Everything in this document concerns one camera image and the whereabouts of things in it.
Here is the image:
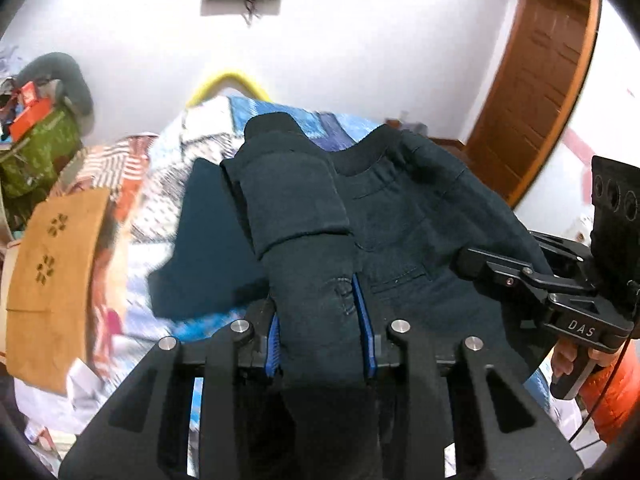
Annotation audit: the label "wooden lap desk board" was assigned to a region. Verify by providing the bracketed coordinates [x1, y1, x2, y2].
[6, 188, 110, 396]

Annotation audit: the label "patterned blue patchwork bedsheet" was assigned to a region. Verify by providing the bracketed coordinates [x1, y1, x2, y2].
[92, 96, 547, 397]

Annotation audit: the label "black pants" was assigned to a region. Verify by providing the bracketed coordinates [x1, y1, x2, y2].
[222, 113, 552, 479]

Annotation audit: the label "person's right hand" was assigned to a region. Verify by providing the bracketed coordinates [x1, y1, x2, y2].
[549, 335, 626, 378]

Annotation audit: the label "green patterned bag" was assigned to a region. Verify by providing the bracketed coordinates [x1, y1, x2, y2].
[1, 107, 82, 198]

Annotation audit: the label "orange striped blanket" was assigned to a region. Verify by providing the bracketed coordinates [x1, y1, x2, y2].
[48, 133, 157, 228]

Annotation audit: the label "yellow hoop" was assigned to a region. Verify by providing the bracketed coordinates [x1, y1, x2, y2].
[183, 70, 271, 108]

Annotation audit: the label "brown wooden door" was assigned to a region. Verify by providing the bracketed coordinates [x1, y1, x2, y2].
[465, 0, 601, 206]

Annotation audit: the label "white crumpled cloth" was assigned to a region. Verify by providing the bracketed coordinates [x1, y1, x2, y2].
[14, 359, 106, 456]

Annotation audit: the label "grey neck pillow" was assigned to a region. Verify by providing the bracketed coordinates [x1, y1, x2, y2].
[14, 52, 93, 116]

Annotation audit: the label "dark teal folded garment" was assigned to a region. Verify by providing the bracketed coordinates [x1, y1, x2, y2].
[148, 158, 269, 321]

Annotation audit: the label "orange red box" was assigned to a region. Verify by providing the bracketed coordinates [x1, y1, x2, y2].
[9, 81, 53, 142]

